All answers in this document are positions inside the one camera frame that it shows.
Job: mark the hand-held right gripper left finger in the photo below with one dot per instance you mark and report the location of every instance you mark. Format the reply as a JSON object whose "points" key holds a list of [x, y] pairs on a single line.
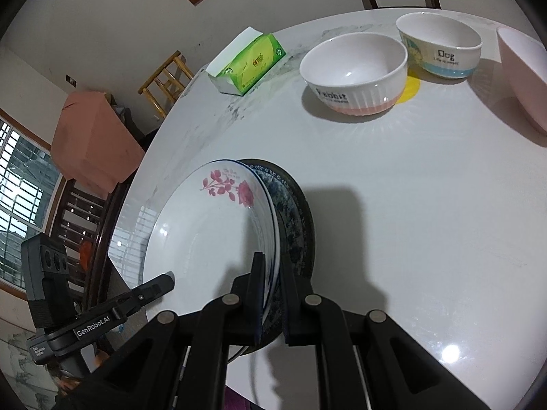
{"points": [[257, 294]]}

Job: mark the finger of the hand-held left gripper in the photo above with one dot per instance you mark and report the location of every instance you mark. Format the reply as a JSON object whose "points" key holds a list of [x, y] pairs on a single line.
{"points": [[147, 292]]}

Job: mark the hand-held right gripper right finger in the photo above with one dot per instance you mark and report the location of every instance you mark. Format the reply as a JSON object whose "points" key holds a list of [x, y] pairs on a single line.
{"points": [[287, 307]]}

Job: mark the white plate with pink flowers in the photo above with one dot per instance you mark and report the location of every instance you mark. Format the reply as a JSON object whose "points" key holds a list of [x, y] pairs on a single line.
{"points": [[201, 239]]}

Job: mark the dark blue patterned plate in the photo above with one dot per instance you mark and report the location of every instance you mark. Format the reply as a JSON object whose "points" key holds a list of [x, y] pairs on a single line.
{"points": [[295, 222]]}

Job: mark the white bowl with pink base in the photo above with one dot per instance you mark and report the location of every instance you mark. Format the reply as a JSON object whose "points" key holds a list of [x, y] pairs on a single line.
{"points": [[354, 62]]}

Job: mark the white bowl with blue base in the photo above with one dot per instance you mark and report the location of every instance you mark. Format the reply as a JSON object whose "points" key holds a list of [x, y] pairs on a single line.
{"points": [[440, 34]]}

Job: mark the plain pink bowl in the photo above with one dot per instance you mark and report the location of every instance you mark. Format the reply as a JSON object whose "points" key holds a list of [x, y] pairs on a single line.
{"points": [[523, 72]]}

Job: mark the barred window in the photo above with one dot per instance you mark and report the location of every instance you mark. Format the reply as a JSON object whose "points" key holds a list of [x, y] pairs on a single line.
{"points": [[21, 188]]}

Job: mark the purple patterned clothing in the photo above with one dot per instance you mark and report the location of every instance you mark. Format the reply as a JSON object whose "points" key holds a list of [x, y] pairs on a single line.
{"points": [[239, 399]]}

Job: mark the orange cloth covered object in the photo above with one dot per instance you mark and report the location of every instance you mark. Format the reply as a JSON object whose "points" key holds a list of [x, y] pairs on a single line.
{"points": [[94, 141]]}

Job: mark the light bamboo chair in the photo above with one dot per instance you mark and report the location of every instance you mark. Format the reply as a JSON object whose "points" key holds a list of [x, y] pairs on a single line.
{"points": [[164, 81]]}

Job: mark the green tissue box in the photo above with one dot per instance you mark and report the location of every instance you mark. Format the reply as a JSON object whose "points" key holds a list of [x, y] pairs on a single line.
{"points": [[252, 62]]}

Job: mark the round yellow sticker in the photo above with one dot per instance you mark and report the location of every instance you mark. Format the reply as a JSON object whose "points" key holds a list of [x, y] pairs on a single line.
{"points": [[411, 90]]}

